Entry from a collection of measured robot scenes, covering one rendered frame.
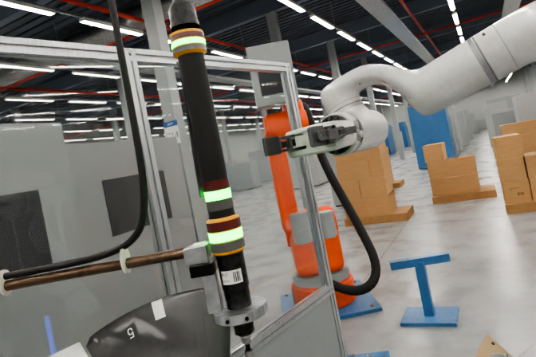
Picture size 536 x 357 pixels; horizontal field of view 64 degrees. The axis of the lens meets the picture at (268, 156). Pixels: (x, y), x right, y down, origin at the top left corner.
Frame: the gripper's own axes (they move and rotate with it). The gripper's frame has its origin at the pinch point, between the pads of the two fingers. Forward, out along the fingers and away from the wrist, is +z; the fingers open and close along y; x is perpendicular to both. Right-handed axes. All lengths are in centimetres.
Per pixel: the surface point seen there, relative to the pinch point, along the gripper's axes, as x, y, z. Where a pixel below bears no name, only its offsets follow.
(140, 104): 22, 70, -25
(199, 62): 11.6, -1.9, 18.6
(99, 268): -11.6, 13.2, 28.6
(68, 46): 39, 70, -6
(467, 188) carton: -143, 199, -873
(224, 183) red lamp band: -3.9, -1.9, 18.5
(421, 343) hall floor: -165, 96, -259
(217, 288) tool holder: -16.5, 0.7, 20.8
